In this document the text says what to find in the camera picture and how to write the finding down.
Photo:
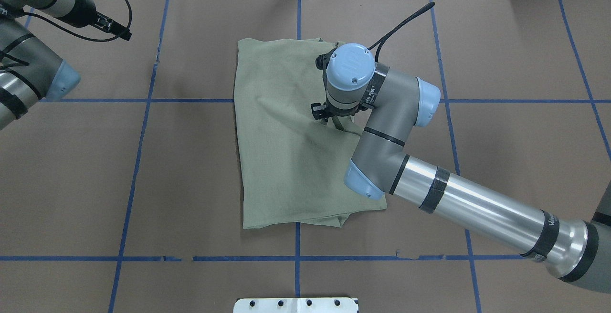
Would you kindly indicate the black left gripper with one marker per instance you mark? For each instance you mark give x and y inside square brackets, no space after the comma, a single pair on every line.
[83,12]

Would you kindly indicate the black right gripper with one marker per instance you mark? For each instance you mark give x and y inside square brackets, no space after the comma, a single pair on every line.
[318,110]

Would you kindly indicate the olive green long-sleeve shirt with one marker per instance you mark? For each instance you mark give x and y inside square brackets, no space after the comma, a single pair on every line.
[292,166]

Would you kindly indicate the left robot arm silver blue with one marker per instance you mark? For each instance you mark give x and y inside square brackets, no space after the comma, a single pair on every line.
[30,70]

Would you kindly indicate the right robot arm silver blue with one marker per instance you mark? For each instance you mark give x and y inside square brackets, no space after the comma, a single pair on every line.
[574,251]

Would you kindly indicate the white mounting plate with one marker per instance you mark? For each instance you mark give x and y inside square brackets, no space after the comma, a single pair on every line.
[328,304]

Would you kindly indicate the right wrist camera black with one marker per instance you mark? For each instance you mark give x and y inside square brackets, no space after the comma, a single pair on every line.
[322,61]

